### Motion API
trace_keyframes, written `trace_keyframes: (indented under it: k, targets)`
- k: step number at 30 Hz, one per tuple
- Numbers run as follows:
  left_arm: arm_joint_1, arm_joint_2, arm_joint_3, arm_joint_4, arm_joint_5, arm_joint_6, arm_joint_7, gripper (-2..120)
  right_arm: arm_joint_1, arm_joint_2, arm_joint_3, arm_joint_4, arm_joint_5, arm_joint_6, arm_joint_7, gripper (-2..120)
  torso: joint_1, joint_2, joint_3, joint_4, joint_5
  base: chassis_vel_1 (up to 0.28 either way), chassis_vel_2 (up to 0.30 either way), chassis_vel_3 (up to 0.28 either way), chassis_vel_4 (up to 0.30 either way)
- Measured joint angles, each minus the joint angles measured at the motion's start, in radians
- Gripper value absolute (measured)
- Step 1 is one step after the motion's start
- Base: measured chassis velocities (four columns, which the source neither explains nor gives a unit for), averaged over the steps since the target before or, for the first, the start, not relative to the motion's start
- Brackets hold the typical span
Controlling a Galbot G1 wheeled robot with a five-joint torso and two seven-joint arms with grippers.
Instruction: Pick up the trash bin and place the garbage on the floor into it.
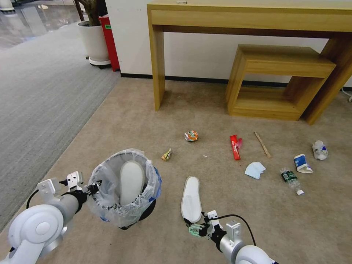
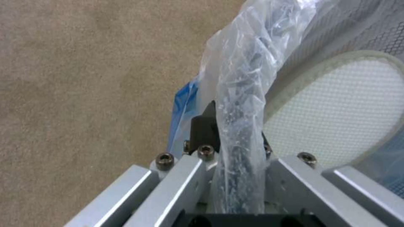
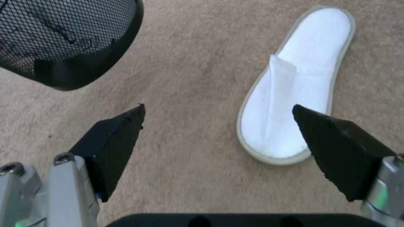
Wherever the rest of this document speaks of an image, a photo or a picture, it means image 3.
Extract black mesh trash bin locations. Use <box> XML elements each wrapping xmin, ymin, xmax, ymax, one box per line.
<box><xmin>0</xmin><ymin>0</ymin><xmax>145</xmax><ymax>92</ymax></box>

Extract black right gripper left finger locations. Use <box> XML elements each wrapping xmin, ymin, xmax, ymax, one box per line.
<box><xmin>0</xmin><ymin>103</ymin><xmax>146</xmax><ymax>227</ymax></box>

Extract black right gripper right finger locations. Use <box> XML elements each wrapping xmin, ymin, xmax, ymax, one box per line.
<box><xmin>292</xmin><ymin>104</ymin><xmax>404</xmax><ymax>227</ymax></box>

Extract white hotel slipper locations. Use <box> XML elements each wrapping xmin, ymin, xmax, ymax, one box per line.
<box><xmin>236</xmin><ymin>6</ymin><xmax>357</xmax><ymax>165</ymax></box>

